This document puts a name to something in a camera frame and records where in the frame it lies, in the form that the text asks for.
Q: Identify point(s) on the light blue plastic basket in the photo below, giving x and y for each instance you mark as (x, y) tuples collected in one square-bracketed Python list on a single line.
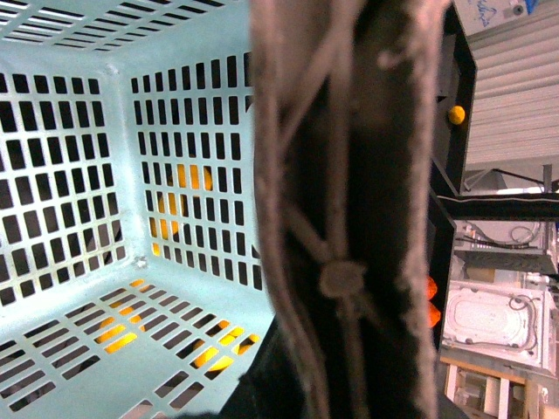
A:
[(131, 284)]

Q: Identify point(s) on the yellow lemon on shelf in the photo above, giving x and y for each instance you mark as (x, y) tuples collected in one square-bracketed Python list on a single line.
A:
[(456, 115)]

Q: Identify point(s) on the white appliance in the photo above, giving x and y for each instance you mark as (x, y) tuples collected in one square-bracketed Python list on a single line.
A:
[(513, 324)]

